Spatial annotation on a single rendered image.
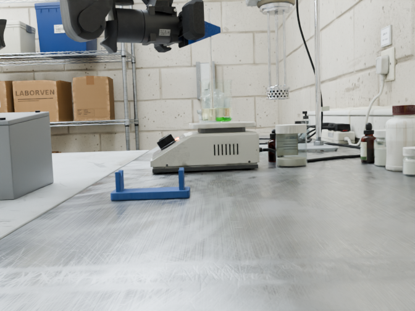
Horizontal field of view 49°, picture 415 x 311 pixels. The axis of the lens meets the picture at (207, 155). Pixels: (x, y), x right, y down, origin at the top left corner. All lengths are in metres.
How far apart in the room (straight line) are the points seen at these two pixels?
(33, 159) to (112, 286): 0.45
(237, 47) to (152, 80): 0.65
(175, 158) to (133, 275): 0.53
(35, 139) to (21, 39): 2.46
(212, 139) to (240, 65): 2.51
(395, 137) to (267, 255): 0.50
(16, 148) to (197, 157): 0.32
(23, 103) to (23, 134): 2.48
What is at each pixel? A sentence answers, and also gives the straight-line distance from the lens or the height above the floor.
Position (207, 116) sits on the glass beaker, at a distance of 0.86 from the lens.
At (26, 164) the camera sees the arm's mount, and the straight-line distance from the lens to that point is 0.70.
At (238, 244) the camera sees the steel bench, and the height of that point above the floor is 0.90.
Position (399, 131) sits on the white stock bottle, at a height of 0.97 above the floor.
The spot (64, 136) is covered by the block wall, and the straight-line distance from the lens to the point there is 3.46.
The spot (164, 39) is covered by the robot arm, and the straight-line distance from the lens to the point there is 0.83.
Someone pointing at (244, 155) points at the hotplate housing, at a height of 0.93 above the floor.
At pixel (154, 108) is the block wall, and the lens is 3.32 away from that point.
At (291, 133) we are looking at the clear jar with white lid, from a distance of 0.87.
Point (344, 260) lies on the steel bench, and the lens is 0.34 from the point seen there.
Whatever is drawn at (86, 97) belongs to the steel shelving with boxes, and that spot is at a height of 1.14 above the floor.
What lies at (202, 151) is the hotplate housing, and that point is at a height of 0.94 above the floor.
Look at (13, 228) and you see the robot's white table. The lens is 0.49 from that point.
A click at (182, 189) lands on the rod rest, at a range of 0.58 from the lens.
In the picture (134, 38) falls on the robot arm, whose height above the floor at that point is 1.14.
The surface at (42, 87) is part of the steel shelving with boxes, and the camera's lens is 3.13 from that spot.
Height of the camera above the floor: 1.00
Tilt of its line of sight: 5 degrees down
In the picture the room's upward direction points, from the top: 2 degrees counter-clockwise
